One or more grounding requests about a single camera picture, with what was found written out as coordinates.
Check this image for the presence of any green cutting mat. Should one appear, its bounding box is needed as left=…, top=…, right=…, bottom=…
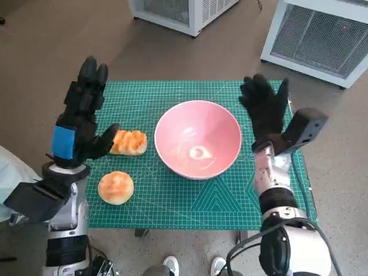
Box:
left=86, top=80, right=312, bottom=231

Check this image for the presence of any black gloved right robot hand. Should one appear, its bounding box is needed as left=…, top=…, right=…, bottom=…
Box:
left=239, top=74, right=290, bottom=144

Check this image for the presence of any pink bowl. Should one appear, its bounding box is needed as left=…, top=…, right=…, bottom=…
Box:
left=154, top=99, right=242, bottom=181

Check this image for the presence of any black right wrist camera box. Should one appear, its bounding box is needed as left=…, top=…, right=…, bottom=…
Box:
left=277, top=108, right=329, bottom=158

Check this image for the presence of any person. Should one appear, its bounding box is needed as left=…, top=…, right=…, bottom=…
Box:
left=0, top=145, right=44, bottom=228

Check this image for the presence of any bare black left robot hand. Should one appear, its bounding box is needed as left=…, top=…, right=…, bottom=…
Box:
left=50, top=56, right=120, bottom=170

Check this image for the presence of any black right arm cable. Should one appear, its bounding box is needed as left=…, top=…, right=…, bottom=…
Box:
left=225, top=223, right=288, bottom=276

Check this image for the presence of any large white mesh cabinet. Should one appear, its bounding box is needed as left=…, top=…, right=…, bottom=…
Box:
left=260, top=0, right=368, bottom=89

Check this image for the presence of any person's white shoe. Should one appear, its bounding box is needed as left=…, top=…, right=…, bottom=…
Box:
left=211, top=256, right=228, bottom=276
left=162, top=255, right=179, bottom=276

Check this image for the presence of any round toy bread bun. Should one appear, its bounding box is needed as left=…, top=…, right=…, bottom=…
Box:
left=97, top=170, right=135, bottom=205

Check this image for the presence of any black shiny device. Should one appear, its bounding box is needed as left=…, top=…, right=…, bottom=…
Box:
left=91, top=254, right=116, bottom=276

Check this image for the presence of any small white mesh cabinet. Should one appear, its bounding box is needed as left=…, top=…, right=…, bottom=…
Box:
left=126, top=0, right=239, bottom=37

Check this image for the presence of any long striped toy bread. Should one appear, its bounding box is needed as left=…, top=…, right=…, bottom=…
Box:
left=109, top=129, right=148, bottom=156

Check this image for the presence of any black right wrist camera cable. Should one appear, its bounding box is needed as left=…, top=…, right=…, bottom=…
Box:
left=292, top=152, right=340, bottom=276

